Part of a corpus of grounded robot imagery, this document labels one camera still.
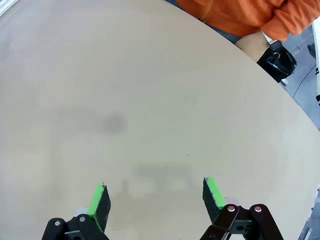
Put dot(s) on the white can dispenser rack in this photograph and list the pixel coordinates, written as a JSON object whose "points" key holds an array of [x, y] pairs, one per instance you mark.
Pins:
{"points": [[6, 5]]}

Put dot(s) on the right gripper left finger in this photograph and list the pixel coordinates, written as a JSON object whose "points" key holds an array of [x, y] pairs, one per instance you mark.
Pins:
{"points": [[100, 210]]}

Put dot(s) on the white table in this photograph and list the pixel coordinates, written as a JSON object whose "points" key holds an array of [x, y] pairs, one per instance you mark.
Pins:
{"points": [[318, 50]]}

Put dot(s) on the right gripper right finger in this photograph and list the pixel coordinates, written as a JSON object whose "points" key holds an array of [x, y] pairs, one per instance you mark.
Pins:
{"points": [[212, 200]]}

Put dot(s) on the person left hand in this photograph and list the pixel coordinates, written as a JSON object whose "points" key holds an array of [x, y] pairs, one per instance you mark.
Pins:
{"points": [[252, 46]]}

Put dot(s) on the person in orange hoodie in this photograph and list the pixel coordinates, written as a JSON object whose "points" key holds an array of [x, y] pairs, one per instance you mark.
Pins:
{"points": [[225, 12]]}

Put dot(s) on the grey wrist watch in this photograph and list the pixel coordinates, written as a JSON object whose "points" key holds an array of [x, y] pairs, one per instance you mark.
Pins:
{"points": [[275, 45]]}

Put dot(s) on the orange sleeved left forearm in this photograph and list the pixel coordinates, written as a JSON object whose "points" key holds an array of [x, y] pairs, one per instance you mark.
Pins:
{"points": [[295, 20]]}

